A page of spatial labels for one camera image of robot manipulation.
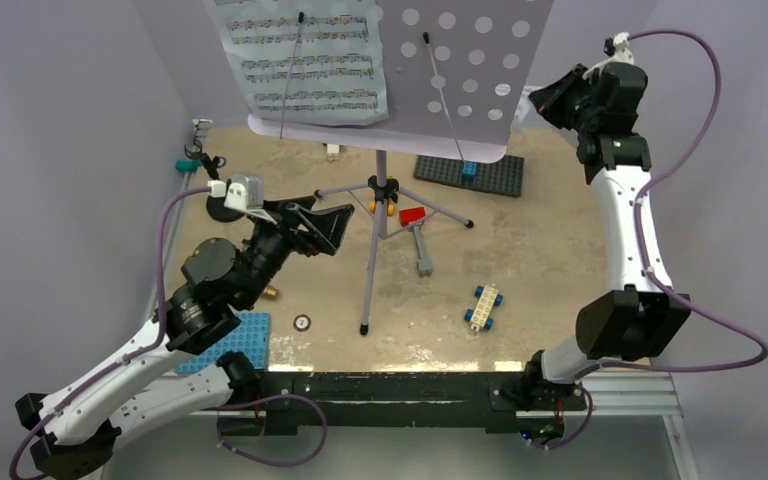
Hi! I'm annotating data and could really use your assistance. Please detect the black microphone stand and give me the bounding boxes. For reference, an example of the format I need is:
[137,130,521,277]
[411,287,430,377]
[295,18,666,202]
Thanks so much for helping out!
[185,137,243,223]

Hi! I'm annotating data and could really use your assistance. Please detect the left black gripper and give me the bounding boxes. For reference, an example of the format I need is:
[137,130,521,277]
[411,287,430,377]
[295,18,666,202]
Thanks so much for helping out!
[235,195,352,309]

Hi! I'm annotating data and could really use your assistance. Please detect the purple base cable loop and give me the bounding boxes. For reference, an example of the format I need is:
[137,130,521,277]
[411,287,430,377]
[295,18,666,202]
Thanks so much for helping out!
[215,394,329,468]

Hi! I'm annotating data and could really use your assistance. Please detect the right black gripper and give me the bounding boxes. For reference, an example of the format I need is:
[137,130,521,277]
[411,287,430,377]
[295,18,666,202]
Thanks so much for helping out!
[529,65,600,135]

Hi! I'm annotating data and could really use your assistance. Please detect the light blue building baseplate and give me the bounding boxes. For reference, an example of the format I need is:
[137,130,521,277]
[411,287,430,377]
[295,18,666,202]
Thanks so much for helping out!
[173,311,271,375]

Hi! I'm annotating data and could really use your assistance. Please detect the dark grey building baseplate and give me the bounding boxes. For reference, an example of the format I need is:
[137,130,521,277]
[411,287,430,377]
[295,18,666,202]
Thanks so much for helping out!
[413,155,525,198]

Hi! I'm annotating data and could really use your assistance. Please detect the red brick yellow wheels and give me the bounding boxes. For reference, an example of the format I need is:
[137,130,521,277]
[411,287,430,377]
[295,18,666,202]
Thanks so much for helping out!
[368,200,396,217]

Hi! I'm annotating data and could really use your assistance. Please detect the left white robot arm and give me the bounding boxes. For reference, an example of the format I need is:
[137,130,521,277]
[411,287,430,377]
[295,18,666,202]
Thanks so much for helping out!
[15,196,354,479]

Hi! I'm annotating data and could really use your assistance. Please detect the blue brick stack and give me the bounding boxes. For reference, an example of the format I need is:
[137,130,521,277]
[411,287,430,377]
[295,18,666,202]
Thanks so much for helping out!
[461,161,477,182]

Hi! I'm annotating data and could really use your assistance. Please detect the poker chip near front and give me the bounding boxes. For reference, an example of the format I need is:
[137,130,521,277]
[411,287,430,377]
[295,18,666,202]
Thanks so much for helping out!
[293,314,312,332]

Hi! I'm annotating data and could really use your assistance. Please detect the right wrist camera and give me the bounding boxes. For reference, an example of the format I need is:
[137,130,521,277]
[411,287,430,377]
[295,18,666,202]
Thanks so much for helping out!
[583,32,635,78]

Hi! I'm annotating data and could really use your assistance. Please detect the white brick car blue wheels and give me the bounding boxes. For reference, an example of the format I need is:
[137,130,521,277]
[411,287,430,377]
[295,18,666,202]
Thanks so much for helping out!
[464,284,503,332]

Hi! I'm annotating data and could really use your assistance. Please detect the teal clamp hook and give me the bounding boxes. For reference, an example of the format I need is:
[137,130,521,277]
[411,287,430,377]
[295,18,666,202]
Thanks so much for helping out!
[175,159,201,174]

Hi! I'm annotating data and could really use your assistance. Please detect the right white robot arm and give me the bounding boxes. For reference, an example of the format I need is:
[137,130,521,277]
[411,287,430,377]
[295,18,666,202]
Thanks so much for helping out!
[521,62,690,407]

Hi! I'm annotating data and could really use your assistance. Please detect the gold microphone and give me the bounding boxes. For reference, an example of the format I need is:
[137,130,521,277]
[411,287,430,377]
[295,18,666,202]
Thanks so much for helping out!
[261,285,280,300]

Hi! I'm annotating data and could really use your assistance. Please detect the lilac music stand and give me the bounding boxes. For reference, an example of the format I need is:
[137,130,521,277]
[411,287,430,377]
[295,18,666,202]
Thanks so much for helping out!
[246,0,556,337]

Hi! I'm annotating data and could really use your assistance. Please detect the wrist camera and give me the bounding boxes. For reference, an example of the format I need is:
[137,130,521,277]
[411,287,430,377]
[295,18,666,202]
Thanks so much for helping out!
[207,174,277,224]
[583,32,635,78]

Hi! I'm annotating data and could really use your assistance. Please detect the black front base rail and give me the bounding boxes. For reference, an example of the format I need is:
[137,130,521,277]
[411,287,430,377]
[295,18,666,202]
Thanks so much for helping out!
[217,372,587,438]

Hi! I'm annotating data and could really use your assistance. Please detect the red and grey brick hammer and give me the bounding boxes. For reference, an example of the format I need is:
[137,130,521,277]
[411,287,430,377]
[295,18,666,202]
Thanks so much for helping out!
[399,207,433,278]

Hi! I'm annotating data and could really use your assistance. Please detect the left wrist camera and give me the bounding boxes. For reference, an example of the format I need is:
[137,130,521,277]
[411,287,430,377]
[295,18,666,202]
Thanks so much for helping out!
[207,174,277,224]

